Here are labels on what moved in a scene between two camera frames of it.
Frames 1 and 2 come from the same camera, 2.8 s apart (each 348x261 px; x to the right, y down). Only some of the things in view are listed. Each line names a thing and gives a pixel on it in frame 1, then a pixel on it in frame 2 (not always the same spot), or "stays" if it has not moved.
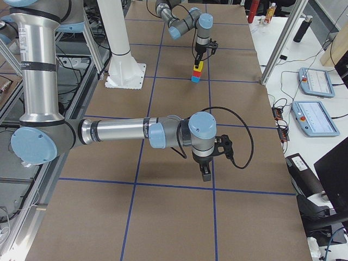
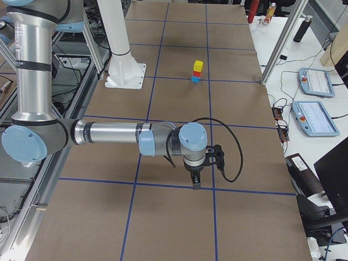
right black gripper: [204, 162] to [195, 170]
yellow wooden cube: [200, 67] stays
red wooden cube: [196, 73] stays
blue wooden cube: [195, 79] stays
